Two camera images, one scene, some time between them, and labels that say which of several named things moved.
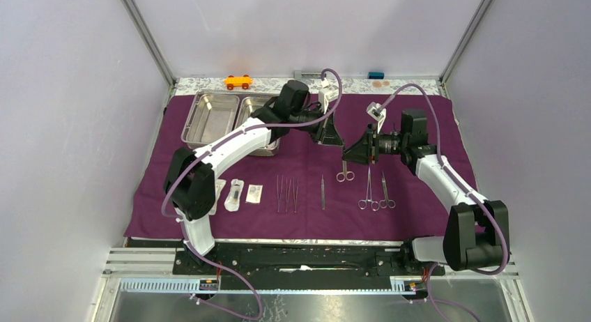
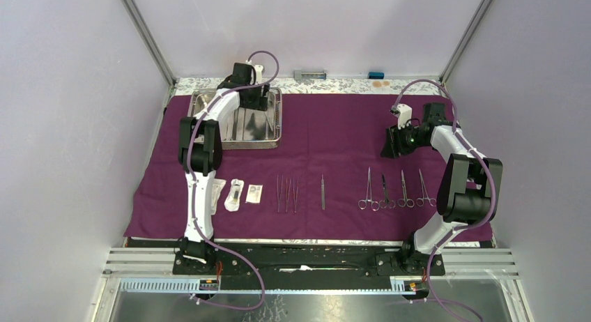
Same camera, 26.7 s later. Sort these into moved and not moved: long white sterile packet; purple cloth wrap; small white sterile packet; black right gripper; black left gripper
Moved: black left gripper; black right gripper
Not moved: small white sterile packet; long white sterile packet; purple cloth wrap
